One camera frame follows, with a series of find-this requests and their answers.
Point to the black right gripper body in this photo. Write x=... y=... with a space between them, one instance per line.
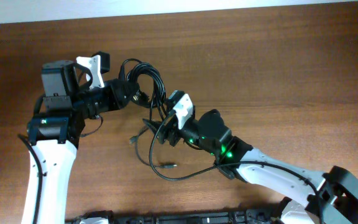
x=173 y=124

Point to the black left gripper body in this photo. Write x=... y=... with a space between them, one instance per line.
x=108 y=98

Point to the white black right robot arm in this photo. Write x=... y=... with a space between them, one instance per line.
x=309 y=196

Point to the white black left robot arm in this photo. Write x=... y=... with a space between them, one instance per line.
x=54 y=132

